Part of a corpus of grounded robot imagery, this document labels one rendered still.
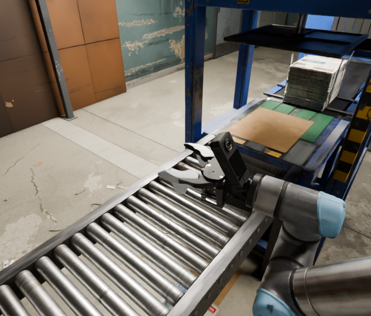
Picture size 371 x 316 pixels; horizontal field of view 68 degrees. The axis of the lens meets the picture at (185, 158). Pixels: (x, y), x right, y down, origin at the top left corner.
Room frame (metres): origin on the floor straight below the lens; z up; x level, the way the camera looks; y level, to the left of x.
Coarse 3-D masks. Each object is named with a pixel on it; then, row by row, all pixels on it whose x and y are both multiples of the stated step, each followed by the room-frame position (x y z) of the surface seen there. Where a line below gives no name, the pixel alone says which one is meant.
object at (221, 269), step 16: (288, 176) 1.01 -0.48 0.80; (256, 224) 0.72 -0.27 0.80; (240, 240) 0.64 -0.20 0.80; (256, 240) 0.72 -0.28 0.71; (224, 256) 0.58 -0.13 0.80; (240, 256) 0.62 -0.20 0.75; (208, 272) 0.52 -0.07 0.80; (224, 272) 0.53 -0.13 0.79; (192, 288) 0.47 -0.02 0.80; (208, 288) 0.47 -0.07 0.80; (176, 304) 0.42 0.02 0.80; (192, 304) 0.42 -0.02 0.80; (208, 304) 0.47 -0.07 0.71
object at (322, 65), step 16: (304, 64) 1.93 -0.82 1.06; (320, 64) 1.94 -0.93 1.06; (336, 64) 1.93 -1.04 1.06; (288, 80) 1.90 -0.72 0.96; (304, 80) 1.84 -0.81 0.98; (320, 80) 1.77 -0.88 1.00; (336, 80) 1.86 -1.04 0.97; (288, 96) 1.89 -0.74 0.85; (304, 96) 1.82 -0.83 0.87; (320, 96) 1.76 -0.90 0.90
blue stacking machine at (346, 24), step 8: (312, 16) 3.40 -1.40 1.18; (320, 16) 3.34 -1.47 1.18; (328, 16) 3.29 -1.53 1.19; (312, 24) 3.38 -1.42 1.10; (320, 24) 3.33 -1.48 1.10; (328, 24) 3.28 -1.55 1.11; (336, 24) 3.22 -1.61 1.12; (344, 24) 3.18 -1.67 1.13; (352, 24) 3.13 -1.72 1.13; (360, 24) 3.09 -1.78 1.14; (368, 24) 3.04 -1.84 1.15; (352, 32) 3.12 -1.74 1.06; (360, 32) 3.07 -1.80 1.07; (368, 32) 3.02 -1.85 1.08; (368, 40) 3.91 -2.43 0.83; (360, 48) 3.50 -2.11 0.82; (368, 48) 3.50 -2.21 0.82; (344, 56) 3.18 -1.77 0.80; (352, 56) 3.18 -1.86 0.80; (360, 56) 3.18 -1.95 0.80; (368, 56) 3.18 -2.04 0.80
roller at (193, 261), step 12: (120, 204) 0.83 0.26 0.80; (120, 216) 0.78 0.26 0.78; (132, 216) 0.76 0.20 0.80; (144, 228) 0.70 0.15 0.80; (156, 228) 0.70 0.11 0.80; (156, 240) 0.65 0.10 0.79; (168, 240) 0.64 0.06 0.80; (168, 252) 0.61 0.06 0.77; (180, 252) 0.60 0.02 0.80; (192, 252) 0.60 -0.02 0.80; (192, 264) 0.55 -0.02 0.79; (204, 264) 0.55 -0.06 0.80
